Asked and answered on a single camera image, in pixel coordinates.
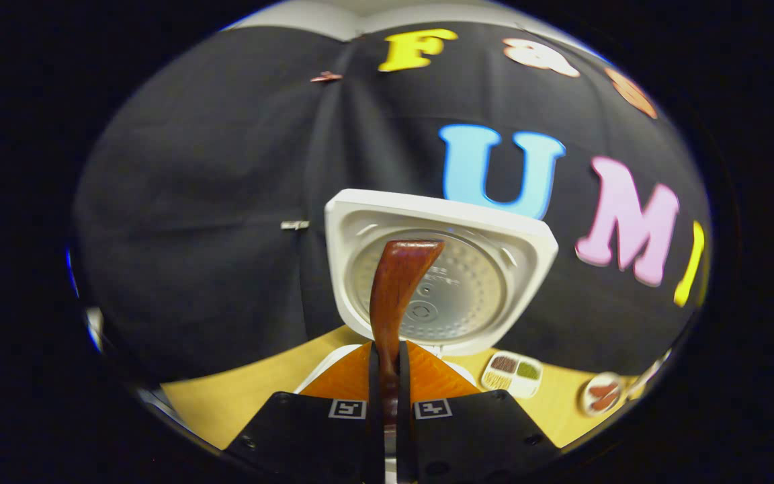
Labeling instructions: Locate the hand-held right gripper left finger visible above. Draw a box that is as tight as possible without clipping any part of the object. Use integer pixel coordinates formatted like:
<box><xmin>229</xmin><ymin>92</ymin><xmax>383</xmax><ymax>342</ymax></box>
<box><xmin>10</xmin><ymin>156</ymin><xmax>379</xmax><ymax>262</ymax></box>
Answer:
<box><xmin>224</xmin><ymin>341</ymin><xmax>388</xmax><ymax>484</ymax></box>

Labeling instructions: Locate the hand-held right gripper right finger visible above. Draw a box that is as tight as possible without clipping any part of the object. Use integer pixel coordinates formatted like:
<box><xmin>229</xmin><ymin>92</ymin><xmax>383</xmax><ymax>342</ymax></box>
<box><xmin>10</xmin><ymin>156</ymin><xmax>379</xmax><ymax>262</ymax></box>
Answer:
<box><xmin>397</xmin><ymin>339</ymin><xmax>561</xmax><ymax>484</ymax></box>

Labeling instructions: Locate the brown wooden spoon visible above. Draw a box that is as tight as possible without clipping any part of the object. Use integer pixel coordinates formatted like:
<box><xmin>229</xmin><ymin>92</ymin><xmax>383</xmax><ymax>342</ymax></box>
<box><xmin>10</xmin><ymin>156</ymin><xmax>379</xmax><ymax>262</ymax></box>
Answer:
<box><xmin>370</xmin><ymin>240</ymin><xmax>446</xmax><ymax>431</ymax></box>

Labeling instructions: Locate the white rice cooker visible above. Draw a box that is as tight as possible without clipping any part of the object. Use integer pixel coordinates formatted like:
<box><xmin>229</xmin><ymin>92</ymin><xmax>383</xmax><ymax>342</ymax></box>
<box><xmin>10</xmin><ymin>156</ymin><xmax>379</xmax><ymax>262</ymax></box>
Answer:
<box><xmin>293</xmin><ymin>188</ymin><xmax>560</xmax><ymax>397</ymax></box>

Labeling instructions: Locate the white divided grain dish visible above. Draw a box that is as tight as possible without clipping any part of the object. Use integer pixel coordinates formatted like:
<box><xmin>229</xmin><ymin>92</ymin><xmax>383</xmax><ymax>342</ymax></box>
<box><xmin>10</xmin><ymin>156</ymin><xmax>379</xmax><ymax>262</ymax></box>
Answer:
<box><xmin>480</xmin><ymin>351</ymin><xmax>544</xmax><ymax>399</ymax></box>

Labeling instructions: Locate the white round plate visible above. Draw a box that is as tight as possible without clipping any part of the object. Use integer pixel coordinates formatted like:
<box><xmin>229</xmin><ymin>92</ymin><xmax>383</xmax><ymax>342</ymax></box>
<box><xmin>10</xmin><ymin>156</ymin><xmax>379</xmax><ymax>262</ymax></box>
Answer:
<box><xmin>578</xmin><ymin>372</ymin><xmax>626</xmax><ymax>417</ymax></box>

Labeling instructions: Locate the black backdrop cloth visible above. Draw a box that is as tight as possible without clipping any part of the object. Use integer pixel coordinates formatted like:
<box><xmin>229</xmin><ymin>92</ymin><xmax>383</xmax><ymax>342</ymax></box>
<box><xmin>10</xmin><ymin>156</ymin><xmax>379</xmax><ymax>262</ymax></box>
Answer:
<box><xmin>71</xmin><ymin>20</ymin><xmax>714</xmax><ymax>384</ymax></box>

